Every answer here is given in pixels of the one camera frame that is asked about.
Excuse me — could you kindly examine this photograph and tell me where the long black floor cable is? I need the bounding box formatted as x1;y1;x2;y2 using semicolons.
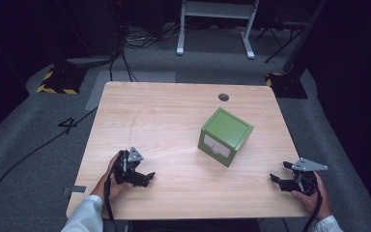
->
0;106;99;226

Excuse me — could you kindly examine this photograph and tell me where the bundle of floor cables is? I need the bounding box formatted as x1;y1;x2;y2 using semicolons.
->
108;20;183;83

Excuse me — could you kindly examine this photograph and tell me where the black base with hazard stripes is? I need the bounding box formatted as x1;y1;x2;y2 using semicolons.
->
36;65;88;96
265;72;309;100

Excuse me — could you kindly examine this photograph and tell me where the white metal stand frame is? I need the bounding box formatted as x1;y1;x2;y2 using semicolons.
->
176;0;261;61

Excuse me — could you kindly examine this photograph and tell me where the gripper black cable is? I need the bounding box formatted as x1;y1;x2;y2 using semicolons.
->
103;173;116;222
301;188;324;232

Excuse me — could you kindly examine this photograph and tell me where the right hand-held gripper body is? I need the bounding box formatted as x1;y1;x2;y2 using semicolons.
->
291;157;329;196

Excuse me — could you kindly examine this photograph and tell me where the grey tape piece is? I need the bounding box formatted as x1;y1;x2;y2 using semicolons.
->
62;185;88;196

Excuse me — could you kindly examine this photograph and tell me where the green drawer box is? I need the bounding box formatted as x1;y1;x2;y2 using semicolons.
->
197;106;255;168

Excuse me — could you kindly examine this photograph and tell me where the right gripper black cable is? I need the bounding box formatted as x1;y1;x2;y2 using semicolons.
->
301;188;324;232

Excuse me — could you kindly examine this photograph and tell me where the person's right hand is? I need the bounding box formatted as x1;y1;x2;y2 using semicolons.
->
291;170;333;221

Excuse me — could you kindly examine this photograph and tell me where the black tripod stand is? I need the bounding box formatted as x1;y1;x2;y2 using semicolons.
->
255;19;307;65

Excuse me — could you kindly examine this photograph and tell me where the person's left hand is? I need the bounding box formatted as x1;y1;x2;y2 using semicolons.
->
91;152;133;202

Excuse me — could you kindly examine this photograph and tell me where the grey slanted metal pole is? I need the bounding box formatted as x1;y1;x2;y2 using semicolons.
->
281;0;328;75

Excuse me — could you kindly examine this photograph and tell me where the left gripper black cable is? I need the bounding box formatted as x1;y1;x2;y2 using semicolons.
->
103;173;116;222

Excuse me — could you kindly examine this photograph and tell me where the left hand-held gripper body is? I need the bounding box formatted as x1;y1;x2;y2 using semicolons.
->
112;146;145;187

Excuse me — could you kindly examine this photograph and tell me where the dark equipment cabinet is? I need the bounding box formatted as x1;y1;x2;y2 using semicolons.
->
56;0;125;67

